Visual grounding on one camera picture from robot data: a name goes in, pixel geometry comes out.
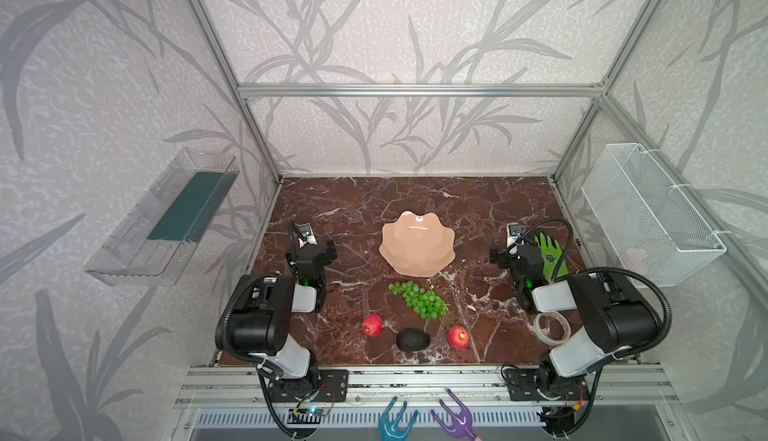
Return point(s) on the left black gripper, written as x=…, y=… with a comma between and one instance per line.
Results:
x=309, y=255

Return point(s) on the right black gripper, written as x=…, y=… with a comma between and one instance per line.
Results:
x=516, y=255

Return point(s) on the red fake apple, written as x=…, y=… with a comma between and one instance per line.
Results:
x=372, y=325
x=459, y=337

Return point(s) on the green fake grape bunch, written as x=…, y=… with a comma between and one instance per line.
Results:
x=425, y=303

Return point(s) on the dark fake avocado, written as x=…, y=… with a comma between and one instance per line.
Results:
x=412, y=340

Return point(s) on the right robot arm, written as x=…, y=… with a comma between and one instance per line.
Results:
x=622, y=313

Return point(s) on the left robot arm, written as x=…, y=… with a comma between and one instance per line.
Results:
x=254, y=326

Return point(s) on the pink scalloped fruit bowl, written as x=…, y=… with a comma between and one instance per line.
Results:
x=417, y=245

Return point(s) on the green work glove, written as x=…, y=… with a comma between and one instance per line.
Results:
x=554, y=264

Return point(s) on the clear tape roll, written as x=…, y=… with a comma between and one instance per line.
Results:
x=552, y=329

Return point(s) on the pink item in basket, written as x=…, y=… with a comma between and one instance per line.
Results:
x=636, y=260

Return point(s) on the purple plastic hand fork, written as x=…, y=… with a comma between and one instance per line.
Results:
x=460, y=424

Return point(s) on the teal plastic hand fork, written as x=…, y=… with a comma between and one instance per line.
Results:
x=389, y=427

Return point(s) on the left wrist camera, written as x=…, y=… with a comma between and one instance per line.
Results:
x=303, y=234

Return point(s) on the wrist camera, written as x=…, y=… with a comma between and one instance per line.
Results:
x=514, y=235
x=303, y=234

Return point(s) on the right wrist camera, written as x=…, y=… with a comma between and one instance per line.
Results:
x=514, y=235

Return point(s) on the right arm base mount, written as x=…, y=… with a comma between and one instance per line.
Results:
x=540, y=385

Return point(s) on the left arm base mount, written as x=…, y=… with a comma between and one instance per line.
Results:
x=324, y=385

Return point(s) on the white wire mesh basket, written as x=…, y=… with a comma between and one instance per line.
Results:
x=638, y=205

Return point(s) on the clear plastic wall bin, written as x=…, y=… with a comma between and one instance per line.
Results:
x=155, y=242

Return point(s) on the aluminium front rail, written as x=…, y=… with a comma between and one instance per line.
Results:
x=424, y=385

